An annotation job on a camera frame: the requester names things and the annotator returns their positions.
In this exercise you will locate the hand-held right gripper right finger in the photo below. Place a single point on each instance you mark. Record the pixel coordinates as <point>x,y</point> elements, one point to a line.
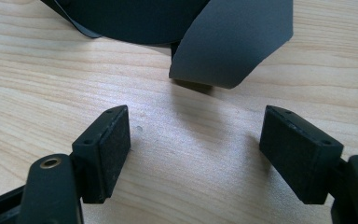
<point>298,155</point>

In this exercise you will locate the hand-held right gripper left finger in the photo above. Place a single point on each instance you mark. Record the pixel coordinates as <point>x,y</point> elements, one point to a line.
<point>102,155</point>

